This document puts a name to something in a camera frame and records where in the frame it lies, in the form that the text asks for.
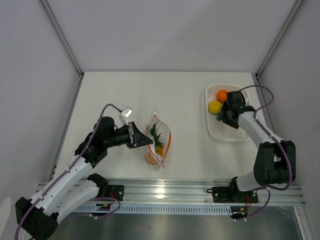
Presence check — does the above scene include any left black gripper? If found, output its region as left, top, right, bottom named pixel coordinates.
left=104, top=121, right=153, bottom=149

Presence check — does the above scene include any yellow green lemon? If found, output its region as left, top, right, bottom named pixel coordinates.
left=207, top=101, right=223, bottom=115

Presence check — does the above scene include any orange fruit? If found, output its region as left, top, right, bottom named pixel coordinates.
left=216, top=89, right=229, bottom=105

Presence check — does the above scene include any clear zip top bag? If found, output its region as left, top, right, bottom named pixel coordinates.
left=143, top=111, right=172, bottom=170

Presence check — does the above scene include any toy pineapple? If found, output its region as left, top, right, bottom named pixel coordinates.
left=146, top=123, right=164, bottom=165

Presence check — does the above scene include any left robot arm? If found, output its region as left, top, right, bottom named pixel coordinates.
left=15, top=116, right=153, bottom=240

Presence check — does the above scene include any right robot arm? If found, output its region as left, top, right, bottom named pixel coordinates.
left=212, top=91, right=296, bottom=203

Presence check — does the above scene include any white perforated basket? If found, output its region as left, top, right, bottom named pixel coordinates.
left=205, top=83, right=250, bottom=143

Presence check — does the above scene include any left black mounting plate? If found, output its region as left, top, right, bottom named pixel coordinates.
left=95, top=185, right=125, bottom=212

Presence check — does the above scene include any black mounting plate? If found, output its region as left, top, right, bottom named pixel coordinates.
left=206, top=186, right=259, bottom=204
left=95, top=185, right=125, bottom=212

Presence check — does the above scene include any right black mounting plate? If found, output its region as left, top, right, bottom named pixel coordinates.
left=206, top=186, right=259, bottom=204

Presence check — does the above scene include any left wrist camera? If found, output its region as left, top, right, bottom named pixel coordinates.
left=118, top=106, right=133, bottom=126

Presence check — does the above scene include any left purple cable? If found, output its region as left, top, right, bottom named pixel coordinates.
left=13, top=103, right=121, bottom=240

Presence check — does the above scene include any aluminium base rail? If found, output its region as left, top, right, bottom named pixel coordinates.
left=108, top=178, right=306, bottom=207

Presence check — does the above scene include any white slotted cable duct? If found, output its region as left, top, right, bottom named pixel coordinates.
left=74, top=203, right=233, bottom=216

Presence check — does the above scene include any right aluminium frame post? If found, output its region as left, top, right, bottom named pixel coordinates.
left=255, top=0, right=307, bottom=81

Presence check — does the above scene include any aluminium frame post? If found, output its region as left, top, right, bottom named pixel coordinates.
left=37, top=0, right=85, bottom=80
left=255, top=0, right=307, bottom=81

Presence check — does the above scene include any left aluminium frame post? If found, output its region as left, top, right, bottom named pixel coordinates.
left=37, top=0, right=85, bottom=80

